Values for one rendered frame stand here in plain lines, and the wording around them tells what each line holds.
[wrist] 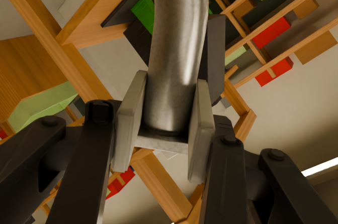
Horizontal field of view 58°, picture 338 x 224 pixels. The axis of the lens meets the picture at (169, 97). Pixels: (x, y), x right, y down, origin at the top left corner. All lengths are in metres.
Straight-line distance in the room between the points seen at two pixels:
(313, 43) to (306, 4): 0.62
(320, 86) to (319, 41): 1.05
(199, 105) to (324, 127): 6.32
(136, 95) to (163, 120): 0.03
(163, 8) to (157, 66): 0.03
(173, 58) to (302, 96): 6.11
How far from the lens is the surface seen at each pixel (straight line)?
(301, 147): 6.68
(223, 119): 0.16
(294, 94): 6.25
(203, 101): 0.16
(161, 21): 0.17
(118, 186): 5.76
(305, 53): 5.50
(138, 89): 0.16
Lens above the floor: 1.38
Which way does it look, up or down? level
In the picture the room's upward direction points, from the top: 144 degrees clockwise
